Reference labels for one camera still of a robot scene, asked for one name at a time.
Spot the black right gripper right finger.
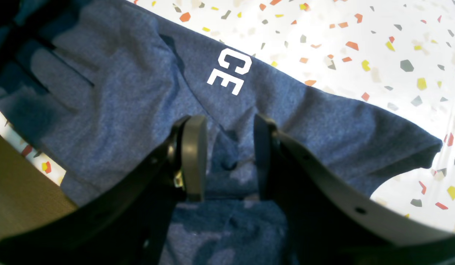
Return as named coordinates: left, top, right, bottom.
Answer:
left=253, top=114, right=455, bottom=265

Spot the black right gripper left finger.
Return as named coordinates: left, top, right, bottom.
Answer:
left=0, top=116, right=207, bottom=265

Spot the blue T-shirt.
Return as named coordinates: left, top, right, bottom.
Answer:
left=0, top=0, right=442, bottom=265

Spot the terrazzo patterned tablecloth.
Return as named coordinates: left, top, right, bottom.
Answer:
left=0, top=0, right=455, bottom=236

